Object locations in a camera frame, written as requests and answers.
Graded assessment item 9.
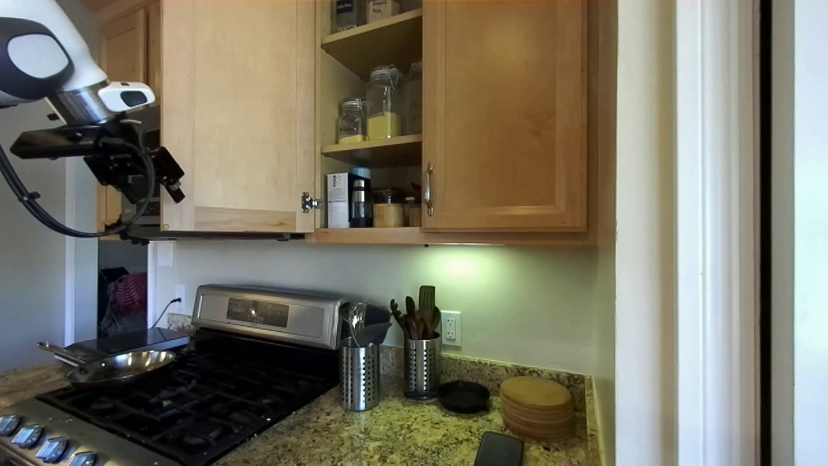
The small glass jar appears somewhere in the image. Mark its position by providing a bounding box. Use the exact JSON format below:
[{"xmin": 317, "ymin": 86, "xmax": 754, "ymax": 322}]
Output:
[{"xmin": 335, "ymin": 95, "xmax": 370, "ymax": 148}]

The small black round dish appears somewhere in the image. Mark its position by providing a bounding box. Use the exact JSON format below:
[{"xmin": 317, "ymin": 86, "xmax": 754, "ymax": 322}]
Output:
[{"xmin": 436, "ymin": 379, "xmax": 494, "ymax": 417}]

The metal ladle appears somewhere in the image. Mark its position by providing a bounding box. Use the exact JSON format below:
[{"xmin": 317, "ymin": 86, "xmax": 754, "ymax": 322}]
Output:
[{"xmin": 339, "ymin": 301, "xmax": 370, "ymax": 346}]

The white door frame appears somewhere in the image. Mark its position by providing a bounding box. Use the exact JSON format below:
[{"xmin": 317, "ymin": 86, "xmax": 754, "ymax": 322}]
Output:
[{"xmin": 671, "ymin": 0, "xmax": 771, "ymax": 466}]

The pantry container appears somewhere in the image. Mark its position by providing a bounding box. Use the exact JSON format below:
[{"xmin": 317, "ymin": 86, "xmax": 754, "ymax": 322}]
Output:
[{"xmin": 331, "ymin": 0, "xmax": 366, "ymax": 33}]

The perforated steel utensil holder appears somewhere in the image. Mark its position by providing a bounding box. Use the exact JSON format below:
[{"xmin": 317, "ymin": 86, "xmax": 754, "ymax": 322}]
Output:
[
  {"xmin": 402, "ymin": 333, "xmax": 445, "ymax": 401},
  {"xmin": 337, "ymin": 340, "xmax": 387, "ymax": 413}
]

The metal cabinet door handle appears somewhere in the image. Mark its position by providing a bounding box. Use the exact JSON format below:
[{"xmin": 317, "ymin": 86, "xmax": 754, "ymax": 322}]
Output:
[{"xmin": 420, "ymin": 160, "xmax": 437, "ymax": 219}]

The tall glass jar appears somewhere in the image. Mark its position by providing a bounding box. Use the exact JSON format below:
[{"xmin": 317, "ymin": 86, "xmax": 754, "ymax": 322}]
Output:
[{"xmin": 402, "ymin": 59, "xmax": 425, "ymax": 136}]

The black slotted turner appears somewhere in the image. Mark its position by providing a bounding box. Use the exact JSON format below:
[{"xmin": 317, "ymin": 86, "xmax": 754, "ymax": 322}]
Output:
[{"xmin": 361, "ymin": 301, "xmax": 397, "ymax": 346}]

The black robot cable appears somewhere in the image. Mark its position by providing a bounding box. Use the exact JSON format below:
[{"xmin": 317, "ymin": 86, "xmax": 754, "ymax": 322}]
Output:
[{"xmin": 0, "ymin": 126, "xmax": 163, "ymax": 243}]

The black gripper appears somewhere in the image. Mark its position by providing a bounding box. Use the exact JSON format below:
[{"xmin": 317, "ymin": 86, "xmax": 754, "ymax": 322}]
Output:
[{"xmin": 83, "ymin": 120, "xmax": 189, "ymax": 209}]

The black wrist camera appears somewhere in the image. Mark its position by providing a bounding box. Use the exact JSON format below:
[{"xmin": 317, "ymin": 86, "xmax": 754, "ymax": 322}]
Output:
[{"xmin": 8, "ymin": 126, "xmax": 112, "ymax": 164}]

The white wall outlet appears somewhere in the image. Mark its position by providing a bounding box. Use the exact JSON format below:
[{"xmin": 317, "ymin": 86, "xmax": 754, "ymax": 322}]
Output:
[{"xmin": 437, "ymin": 309, "xmax": 467, "ymax": 350}]

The steel frying pan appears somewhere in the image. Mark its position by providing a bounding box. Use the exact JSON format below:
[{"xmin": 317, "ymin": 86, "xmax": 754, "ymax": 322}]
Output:
[{"xmin": 37, "ymin": 340, "xmax": 181, "ymax": 388}]

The wooden cabinet door with hinge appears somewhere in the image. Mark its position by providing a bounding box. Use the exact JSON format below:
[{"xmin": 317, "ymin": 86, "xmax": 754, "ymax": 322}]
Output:
[{"xmin": 158, "ymin": 0, "xmax": 322, "ymax": 239}]

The white carton box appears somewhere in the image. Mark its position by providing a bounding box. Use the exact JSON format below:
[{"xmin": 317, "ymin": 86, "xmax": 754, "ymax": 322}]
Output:
[{"xmin": 325, "ymin": 169, "xmax": 352, "ymax": 230}]

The glass jar with yellow contents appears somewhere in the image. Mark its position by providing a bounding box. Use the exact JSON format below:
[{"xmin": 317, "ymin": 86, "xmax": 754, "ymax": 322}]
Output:
[{"xmin": 366, "ymin": 64, "xmax": 407, "ymax": 144}]

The wooden wall cabinet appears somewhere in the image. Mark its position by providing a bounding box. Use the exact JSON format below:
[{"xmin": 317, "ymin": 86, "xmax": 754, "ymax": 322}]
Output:
[{"xmin": 93, "ymin": 0, "xmax": 621, "ymax": 253}]

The stack of cork trivets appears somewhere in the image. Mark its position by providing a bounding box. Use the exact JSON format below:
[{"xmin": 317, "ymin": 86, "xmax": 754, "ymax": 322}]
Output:
[{"xmin": 498, "ymin": 372, "xmax": 577, "ymax": 446}]

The small spice jar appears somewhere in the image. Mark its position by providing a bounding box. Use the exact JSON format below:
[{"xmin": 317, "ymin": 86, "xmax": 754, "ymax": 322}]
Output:
[
  {"xmin": 402, "ymin": 184, "xmax": 425, "ymax": 230},
  {"xmin": 370, "ymin": 190, "xmax": 407, "ymax": 230}
]

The wooden spatula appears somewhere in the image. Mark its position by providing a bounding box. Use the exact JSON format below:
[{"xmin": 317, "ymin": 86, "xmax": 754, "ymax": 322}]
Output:
[{"xmin": 416, "ymin": 281, "xmax": 440, "ymax": 342}]

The black canister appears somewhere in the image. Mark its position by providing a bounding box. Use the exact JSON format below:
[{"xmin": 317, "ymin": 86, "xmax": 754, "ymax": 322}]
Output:
[{"xmin": 348, "ymin": 166, "xmax": 376, "ymax": 230}]

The stainless steel gas stove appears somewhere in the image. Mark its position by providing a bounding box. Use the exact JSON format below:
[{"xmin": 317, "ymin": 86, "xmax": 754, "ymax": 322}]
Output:
[{"xmin": 0, "ymin": 281, "xmax": 383, "ymax": 466}]

